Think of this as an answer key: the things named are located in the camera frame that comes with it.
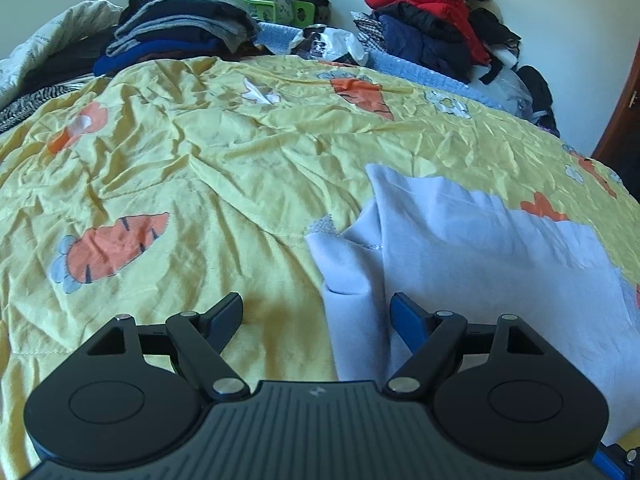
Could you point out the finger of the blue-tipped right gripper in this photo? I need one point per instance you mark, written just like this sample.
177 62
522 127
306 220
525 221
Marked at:
617 463

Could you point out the black bag by wall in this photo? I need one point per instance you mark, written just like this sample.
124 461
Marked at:
543 115

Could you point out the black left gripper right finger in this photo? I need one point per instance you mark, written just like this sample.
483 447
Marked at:
439 341

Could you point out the brown wooden door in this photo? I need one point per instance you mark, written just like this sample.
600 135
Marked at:
619 144

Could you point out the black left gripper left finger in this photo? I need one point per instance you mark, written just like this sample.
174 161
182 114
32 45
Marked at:
179 360

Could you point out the white floral duvet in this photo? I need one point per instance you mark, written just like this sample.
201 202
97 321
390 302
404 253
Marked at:
49 62

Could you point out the white printed plastic bag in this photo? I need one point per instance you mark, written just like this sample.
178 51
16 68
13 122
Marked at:
325 43

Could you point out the navy blue jacket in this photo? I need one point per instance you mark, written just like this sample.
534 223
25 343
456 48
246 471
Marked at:
422 38

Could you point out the light purple small garment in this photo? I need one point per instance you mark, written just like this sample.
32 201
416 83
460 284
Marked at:
449 248

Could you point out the red padded jacket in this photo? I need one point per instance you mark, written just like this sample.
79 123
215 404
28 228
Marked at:
454 12

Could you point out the stack of dark folded clothes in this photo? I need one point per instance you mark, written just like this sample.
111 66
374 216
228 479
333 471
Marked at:
148 28

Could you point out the light blue bed blanket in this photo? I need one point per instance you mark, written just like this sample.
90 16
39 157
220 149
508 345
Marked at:
277 38

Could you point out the yellow carrot print quilt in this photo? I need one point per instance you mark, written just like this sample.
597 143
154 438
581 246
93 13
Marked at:
173 183

